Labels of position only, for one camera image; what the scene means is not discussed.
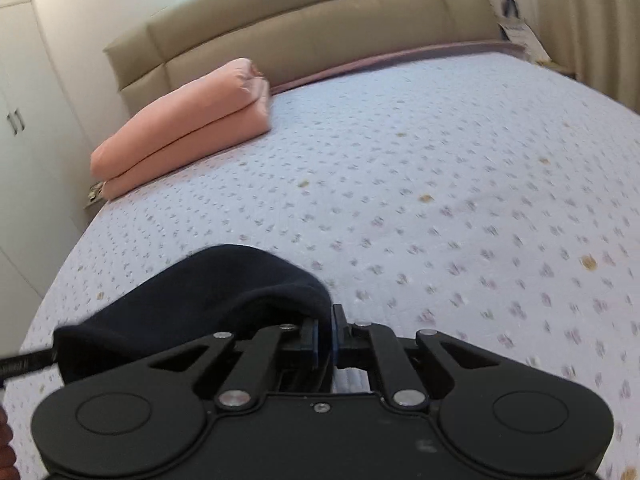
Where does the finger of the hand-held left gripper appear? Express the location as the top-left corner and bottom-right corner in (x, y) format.
(0, 347), (58, 387)

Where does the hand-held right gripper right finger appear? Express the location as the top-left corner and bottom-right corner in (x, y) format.
(330, 303), (493, 409)

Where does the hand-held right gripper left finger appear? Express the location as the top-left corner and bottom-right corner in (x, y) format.
(146, 318), (322, 409)

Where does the dark navy garment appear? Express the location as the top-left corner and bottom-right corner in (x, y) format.
(52, 244), (333, 386)

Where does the floral white bedspread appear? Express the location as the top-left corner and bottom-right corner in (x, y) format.
(0, 51), (640, 480)

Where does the folded pink blanket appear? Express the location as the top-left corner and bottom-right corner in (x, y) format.
(90, 58), (273, 201)

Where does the white wardrobe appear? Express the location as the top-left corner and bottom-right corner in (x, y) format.
(0, 0), (128, 358)

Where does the mauve bed sheet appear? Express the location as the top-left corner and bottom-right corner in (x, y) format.
(270, 40), (527, 96)

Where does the beige padded headboard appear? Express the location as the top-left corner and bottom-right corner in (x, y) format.
(102, 0), (527, 133)

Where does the white paper bag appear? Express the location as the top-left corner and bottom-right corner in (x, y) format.
(492, 0), (549, 64)

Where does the beige curtain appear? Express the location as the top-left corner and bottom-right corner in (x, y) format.
(477, 0), (640, 117)

